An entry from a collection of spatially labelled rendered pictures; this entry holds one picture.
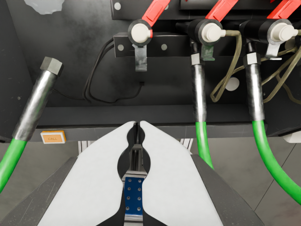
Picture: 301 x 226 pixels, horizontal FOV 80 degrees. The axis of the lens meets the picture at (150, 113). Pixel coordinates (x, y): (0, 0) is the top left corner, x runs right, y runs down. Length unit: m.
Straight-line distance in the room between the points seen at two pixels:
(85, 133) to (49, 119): 0.11
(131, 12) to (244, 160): 1.87
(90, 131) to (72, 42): 0.23
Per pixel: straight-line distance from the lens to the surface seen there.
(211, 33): 0.22
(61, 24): 0.53
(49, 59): 0.24
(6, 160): 0.24
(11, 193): 2.53
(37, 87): 0.23
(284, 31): 0.26
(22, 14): 0.57
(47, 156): 1.97
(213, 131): 0.48
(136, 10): 0.34
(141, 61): 0.23
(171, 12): 0.35
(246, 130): 0.52
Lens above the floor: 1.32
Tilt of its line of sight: 62 degrees down
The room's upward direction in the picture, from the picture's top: 176 degrees clockwise
